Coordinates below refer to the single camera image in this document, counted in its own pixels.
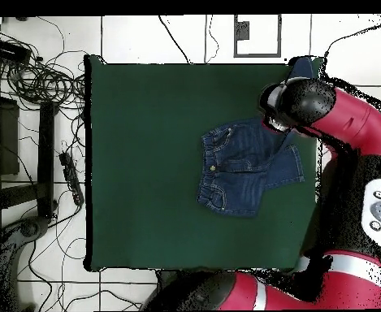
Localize grey round stand base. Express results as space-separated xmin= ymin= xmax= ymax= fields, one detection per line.
xmin=0 ymin=215 xmax=50 ymax=311

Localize grey rectangular floor frame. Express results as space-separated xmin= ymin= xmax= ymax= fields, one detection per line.
xmin=232 ymin=14 xmax=283 ymax=59

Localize blue denim jeans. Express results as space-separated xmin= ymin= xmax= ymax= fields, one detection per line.
xmin=196 ymin=55 xmax=323 ymax=218

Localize thin black cable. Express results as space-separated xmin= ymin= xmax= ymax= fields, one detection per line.
xmin=203 ymin=15 xmax=219 ymax=64

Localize dark green table cloth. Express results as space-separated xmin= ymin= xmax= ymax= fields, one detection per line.
xmin=84 ymin=54 xmax=324 ymax=273

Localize black box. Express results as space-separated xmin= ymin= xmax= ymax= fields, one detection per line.
xmin=0 ymin=37 xmax=32 ymax=65

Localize black power strip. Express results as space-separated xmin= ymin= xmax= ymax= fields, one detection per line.
xmin=58 ymin=151 xmax=86 ymax=206

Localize thick black cable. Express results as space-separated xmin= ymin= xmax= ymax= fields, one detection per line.
xmin=158 ymin=15 xmax=191 ymax=64

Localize black table frame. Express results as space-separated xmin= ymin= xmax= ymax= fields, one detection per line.
xmin=0 ymin=72 xmax=59 ymax=222

